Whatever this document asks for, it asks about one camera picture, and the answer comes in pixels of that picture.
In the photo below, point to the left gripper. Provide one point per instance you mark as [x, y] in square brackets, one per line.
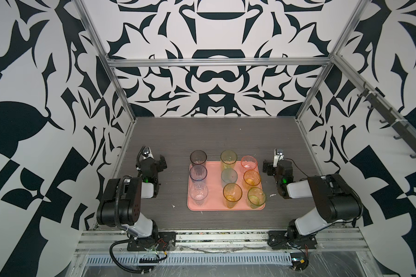
[159, 164]

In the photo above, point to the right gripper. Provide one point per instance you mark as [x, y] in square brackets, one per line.
[270, 166]

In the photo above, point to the short amber glass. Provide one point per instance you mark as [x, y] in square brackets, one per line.
[251, 179]

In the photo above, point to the pink glass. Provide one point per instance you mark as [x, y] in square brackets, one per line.
[248, 163]

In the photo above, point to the green glass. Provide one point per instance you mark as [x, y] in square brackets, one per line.
[256, 198]
[228, 159]

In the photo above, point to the blue glass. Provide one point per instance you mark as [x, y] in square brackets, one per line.
[198, 175]

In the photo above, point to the dark smoky glass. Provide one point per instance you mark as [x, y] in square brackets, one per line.
[198, 158]

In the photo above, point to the teal glass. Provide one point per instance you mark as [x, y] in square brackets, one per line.
[228, 176]

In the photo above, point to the clear glass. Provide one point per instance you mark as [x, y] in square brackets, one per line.
[199, 193]

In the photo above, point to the tall amber glass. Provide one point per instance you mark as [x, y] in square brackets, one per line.
[232, 194]

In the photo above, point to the pink tray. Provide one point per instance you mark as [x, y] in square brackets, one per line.
[215, 201]

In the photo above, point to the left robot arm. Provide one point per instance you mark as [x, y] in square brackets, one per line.
[120, 206]

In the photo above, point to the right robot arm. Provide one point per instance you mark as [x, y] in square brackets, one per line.
[335, 202]

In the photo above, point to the small circuit board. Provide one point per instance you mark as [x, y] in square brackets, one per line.
[299, 261]

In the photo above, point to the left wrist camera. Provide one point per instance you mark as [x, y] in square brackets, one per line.
[145, 153]

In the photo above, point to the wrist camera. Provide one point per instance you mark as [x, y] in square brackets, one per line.
[145, 153]
[278, 156]

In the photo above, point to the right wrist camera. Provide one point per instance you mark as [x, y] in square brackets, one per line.
[278, 156]

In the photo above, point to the white cable duct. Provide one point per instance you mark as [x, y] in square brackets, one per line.
[208, 259]

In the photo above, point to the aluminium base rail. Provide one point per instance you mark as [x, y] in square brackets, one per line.
[332, 239]

